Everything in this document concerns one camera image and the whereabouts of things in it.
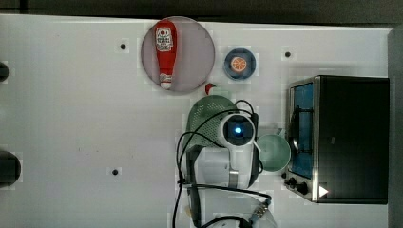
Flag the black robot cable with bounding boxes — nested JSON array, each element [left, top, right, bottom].
[[172, 99, 273, 228]]

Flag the black cylinder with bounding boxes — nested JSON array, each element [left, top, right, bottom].
[[0, 63, 10, 82], [0, 151, 22, 187]]

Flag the small blue bowl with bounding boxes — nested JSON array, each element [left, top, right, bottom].
[[223, 48, 257, 81]]

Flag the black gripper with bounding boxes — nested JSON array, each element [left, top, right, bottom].
[[251, 113, 259, 135]]

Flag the red ketchup bottle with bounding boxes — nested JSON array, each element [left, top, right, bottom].
[[154, 19, 177, 89]]

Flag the small red strawberry toy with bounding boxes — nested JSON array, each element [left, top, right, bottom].
[[204, 83, 216, 95]]

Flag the green cup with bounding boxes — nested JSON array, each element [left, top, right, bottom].
[[258, 128, 291, 172]]

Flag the green strainer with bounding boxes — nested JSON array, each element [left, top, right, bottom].
[[183, 95, 236, 148]]

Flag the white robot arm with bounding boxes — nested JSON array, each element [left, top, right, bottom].
[[178, 109, 271, 228]]

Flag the black toaster oven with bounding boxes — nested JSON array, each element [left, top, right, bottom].
[[282, 75, 390, 204]]

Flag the grey round plate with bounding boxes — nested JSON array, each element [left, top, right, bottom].
[[141, 16, 215, 93]]

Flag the orange slice toy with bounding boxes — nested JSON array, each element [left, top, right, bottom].
[[230, 56, 247, 73]]

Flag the black cylinder lower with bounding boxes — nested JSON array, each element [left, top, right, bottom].
[[0, 151, 22, 187]]

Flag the black cylinder upper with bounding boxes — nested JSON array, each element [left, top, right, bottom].
[[0, 63, 10, 82]]

